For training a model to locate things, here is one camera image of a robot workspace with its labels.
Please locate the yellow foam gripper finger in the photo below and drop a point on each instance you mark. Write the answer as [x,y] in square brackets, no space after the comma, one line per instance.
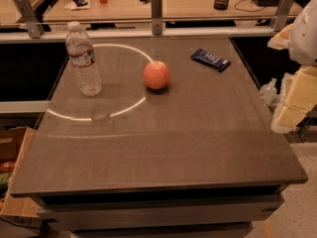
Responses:
[281,40]
[298,96]

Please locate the red apple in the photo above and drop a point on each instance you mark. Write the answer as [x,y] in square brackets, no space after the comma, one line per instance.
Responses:
[156,75]

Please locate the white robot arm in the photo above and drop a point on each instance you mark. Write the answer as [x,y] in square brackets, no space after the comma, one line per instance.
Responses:
[302,46]

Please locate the small clear sanitizer bottle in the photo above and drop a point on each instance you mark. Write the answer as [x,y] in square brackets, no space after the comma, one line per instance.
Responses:
[268,92]

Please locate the black mesh cup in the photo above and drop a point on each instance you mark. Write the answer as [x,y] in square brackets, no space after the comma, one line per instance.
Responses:
[221,4]

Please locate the dark blue snack bar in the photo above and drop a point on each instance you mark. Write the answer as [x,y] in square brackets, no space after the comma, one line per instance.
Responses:
[210,60]

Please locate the grey drawer cabinet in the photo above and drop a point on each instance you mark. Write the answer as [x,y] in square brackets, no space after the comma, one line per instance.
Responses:
[224,211]

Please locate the clear plastic water bottle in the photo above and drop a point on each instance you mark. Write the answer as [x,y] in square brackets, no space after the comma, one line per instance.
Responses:
[82,60]

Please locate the right metal bracket post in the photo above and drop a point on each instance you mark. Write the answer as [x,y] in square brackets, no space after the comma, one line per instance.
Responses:
[278,22]

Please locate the metal bracket post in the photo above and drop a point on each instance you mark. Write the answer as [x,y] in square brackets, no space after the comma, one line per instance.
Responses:
[278,22]
[34,27]
[156,7]

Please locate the middle metal bracket post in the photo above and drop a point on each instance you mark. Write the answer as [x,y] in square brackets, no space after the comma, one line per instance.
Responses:
[156,7]

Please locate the left metal bracket post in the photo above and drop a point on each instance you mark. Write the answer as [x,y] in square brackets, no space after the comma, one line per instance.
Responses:
[34,27]

